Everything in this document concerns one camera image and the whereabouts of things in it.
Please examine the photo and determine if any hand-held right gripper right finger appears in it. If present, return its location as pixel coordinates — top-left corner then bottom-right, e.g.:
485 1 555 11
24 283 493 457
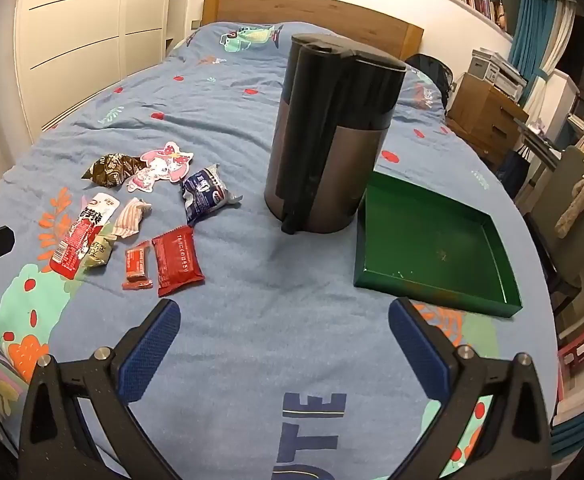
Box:
388 297 553 480

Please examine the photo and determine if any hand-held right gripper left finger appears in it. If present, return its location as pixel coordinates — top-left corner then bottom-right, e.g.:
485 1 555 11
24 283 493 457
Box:
19 299 183 480

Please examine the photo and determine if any long red white snack packet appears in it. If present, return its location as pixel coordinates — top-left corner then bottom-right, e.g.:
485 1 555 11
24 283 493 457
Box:
50 193 121 281

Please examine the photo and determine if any small orange snack packet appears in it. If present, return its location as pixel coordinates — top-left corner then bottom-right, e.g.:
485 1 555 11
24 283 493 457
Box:
125 241 153 282

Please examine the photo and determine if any red square snack packet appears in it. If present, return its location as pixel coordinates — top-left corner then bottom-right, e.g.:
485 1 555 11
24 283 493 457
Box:
151 226 206 298

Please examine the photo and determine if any green tray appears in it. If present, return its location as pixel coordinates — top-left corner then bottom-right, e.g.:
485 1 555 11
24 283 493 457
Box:
353 171 524 319

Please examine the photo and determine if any pale green snack packet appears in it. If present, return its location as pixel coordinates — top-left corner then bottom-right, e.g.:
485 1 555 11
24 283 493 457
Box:
80 234 118 272

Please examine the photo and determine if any pink striped snack packet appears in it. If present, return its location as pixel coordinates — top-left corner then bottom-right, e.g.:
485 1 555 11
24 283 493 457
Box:
112 198 153 239

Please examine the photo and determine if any brown snack packet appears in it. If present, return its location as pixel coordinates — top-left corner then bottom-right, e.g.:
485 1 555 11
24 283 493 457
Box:
82 154 145 189

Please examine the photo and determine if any blue snack packet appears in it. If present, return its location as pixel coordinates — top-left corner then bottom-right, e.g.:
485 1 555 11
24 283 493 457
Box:
180 162 245 226

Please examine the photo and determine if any pink cartoon snack packet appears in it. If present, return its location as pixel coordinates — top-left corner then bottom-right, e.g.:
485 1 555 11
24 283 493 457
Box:
128 141 195 194

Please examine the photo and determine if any blue printed bed sheet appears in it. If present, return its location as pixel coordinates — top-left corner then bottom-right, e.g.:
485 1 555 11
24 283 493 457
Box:
0 20 561 480

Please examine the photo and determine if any red stool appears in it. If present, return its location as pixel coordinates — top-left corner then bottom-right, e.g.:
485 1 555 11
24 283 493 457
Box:
557 335 584 377

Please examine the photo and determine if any grey chair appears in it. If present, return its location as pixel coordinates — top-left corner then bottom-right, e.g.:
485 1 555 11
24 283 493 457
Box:
526 145 584 313

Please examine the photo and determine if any dark blue bag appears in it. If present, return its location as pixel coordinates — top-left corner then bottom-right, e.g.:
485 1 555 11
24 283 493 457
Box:
497 147 536 197

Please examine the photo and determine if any white wardrobe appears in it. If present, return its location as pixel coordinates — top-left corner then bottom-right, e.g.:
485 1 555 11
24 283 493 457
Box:
14 0 179 132

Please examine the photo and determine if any beige fluffy cloth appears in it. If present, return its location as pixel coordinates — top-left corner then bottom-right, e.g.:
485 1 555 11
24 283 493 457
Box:
554 157 584 239

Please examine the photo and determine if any wooden dresser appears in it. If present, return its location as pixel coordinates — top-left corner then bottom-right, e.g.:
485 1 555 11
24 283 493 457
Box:
445 72 529 167

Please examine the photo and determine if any white printer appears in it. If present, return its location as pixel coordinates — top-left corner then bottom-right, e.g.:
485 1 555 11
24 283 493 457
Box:
468 48 528 101

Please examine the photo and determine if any teal curtain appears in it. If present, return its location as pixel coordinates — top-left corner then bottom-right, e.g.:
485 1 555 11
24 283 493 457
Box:
507 0 558 82

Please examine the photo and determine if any white curtain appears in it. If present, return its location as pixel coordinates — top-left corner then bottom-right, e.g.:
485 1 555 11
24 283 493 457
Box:
542 0 576 81

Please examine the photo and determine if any wooden headboard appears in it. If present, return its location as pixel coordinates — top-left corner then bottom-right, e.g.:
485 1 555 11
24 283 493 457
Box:
201 0 425 62

